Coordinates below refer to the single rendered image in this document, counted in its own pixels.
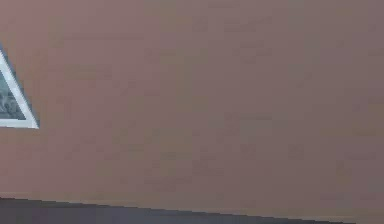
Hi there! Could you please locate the white framed wall picture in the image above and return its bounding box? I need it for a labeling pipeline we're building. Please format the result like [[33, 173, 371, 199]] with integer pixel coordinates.
[[0, 42, 41, 130]]

